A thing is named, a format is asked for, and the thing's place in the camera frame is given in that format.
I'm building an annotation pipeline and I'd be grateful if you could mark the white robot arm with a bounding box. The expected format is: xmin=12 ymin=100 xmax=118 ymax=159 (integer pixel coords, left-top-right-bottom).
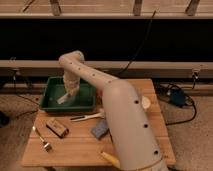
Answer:
xmin=59 ymin=51 xmax=169 ymax=171

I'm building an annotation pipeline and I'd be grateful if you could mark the black cable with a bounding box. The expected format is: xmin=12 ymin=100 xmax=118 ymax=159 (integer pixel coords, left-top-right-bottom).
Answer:
xmin=119 ymin=10 xmax=157 ymax=75

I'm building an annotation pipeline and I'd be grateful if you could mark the green plastic tray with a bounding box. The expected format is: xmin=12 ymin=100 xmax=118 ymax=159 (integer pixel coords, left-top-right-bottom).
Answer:
xmin=40 ymin=77 xmax=96 ymax=112

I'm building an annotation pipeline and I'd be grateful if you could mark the grey-blue towel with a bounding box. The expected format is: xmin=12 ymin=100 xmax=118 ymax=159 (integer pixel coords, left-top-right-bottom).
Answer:
xmin=57 ymin=93 xmax=71 ymax=104

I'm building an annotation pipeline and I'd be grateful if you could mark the brown wooden block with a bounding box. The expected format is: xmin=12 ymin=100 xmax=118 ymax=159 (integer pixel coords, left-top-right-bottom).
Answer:
xmin=46 ymin=118 xmax=69 ymax=138

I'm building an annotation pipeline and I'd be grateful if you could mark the white paper cup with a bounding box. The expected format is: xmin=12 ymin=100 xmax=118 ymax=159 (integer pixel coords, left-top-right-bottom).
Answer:
xmin=141 ymin=96 xmax=151 ymax=110

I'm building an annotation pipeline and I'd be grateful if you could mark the metal fork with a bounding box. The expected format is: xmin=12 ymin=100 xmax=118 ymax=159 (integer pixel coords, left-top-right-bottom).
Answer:
xmin=32 ymin=126 xmax=52 ymax=152

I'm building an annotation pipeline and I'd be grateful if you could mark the blue power adapter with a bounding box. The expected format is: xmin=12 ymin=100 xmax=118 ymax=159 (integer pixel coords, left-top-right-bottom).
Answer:
xmin=170 ymin=89 xmax=186 ymax=107

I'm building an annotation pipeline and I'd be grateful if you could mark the blue sponge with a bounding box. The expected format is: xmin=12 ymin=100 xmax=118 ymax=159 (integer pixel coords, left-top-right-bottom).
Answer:
xmin=91 ymin=119 xmax=109 ymax=140

